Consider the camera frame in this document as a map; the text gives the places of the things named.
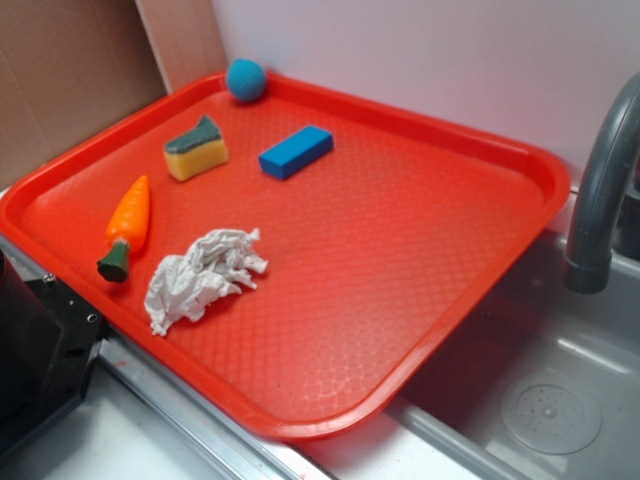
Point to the crumpled white paper towel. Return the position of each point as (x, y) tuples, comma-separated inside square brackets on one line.
[(219, 264)]

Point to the orange toy carrot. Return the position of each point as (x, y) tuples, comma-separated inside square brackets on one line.
[(126, 231)]

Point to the round sink drain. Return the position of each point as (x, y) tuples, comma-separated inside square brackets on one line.
[(550, 414)]

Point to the blue rectangular block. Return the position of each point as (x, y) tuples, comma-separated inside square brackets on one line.
[(296, 152)]

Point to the brown cardboard panel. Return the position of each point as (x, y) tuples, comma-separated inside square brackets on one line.
[(70, 69)]

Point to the grey toy faucet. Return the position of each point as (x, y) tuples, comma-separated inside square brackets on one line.
[(605, 216)]

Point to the red plastic tray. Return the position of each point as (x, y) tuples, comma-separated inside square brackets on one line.
[(376, 251)]

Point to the grey plastic sink basin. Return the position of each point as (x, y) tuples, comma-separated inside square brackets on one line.
[(446, 421)]

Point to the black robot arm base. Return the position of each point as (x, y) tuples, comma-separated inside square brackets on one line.
[(49, 340)]

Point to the blue foam ball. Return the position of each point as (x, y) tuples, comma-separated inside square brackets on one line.
[(246, 80)]

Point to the yellow green sponge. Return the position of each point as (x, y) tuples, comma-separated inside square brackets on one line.
[(196, 151)]

